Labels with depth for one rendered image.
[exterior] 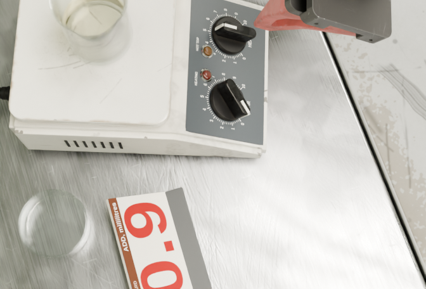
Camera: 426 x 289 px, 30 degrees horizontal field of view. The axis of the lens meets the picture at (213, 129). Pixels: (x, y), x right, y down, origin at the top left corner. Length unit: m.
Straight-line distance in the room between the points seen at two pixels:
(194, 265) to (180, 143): 0.10
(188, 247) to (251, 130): 0.11
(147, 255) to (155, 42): 0.17
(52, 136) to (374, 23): 0.26
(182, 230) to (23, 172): 0.14
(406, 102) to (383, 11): 0.19
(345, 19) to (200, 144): 0.18
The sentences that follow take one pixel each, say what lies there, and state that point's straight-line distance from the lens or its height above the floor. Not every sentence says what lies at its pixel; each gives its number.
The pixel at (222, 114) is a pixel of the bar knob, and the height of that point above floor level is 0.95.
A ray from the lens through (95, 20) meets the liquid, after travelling 0.58.
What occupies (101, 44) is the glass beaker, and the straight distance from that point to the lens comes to 0.56.
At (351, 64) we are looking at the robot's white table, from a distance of 0.71.
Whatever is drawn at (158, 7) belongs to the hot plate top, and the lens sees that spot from 0.62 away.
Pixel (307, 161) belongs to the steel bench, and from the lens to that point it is 0.68.
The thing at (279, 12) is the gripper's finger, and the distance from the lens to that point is 0.51.
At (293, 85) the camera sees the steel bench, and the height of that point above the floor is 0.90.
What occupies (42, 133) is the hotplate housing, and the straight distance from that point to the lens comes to 0.62.
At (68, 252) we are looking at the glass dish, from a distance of 0.64.
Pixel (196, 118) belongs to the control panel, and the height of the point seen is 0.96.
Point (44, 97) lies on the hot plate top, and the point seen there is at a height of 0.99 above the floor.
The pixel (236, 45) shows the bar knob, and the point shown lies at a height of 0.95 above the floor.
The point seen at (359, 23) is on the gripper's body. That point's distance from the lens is 0.51.
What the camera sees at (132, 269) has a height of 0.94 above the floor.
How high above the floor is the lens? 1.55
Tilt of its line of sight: 75 degrees down
